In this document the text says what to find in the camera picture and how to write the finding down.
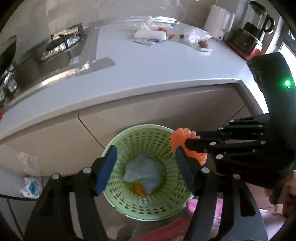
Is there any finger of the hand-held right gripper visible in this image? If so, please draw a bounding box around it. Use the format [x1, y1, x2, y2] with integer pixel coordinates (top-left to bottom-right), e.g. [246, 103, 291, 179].
[184, 138, 267, 163]
[196, 113, 271, 143]

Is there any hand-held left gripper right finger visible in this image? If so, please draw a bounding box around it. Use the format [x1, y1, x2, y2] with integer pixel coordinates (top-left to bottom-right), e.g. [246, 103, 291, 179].
[175, 146, 269, 241]

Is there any person's right hand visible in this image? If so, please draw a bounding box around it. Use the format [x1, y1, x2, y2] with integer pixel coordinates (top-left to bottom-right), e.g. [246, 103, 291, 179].
[283, 170, 296, 217]

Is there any beige cabinet door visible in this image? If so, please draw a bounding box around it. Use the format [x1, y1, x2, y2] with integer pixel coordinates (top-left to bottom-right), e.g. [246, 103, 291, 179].
[78, 89, 247, 150]

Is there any white electric kettle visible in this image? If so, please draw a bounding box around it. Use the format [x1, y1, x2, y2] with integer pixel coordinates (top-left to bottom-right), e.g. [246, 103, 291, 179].
[203, 4, 236, 42]

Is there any white crumpled tissue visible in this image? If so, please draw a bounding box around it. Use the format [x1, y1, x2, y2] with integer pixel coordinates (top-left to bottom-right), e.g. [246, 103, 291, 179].
[140, 16, 159, 30]

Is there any white blue-printed plastic bag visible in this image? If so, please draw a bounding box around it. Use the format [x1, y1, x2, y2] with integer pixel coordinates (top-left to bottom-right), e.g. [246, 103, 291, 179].
[19, 176, 43, 199]

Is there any orange peel scrap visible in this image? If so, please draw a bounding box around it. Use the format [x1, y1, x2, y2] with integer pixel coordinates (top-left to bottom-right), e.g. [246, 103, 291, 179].
[134, 182, 147, 196]

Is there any green perforated plastic basket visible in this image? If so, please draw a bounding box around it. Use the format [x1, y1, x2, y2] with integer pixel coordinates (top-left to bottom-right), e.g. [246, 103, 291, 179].
[101, 125, 195, 220]

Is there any blue and white wrapper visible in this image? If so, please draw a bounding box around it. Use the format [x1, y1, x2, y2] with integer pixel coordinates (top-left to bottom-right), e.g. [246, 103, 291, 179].
[132, 39, 162, 46]

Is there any black and red blender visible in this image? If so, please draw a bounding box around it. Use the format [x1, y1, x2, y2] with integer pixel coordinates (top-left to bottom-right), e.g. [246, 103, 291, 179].
[225, 1, 276, 61]

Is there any orange mesh bag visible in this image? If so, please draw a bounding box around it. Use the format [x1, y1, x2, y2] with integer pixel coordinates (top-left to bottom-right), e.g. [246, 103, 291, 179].
[169, 128, 207, 166]

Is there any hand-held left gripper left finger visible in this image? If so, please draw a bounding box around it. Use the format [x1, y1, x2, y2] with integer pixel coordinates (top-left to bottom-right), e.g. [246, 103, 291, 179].
[24, 145, 118, 241]

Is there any light blue crumpled tissue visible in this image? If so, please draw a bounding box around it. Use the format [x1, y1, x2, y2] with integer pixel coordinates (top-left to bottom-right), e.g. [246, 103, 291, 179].
[123, 155, 162, 193]

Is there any clear crumpled plastic bag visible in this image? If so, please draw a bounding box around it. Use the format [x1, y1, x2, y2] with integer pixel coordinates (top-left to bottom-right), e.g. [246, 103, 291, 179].
[183, 27, 213, 45]

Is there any pink printed clothing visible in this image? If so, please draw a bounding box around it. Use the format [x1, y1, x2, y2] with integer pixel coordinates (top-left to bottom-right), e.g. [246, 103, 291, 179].
[135, 199, 286, 241]

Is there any white towel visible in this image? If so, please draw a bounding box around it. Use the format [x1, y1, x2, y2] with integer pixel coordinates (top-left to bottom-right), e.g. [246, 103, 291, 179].
[134, 29, 167, 40]

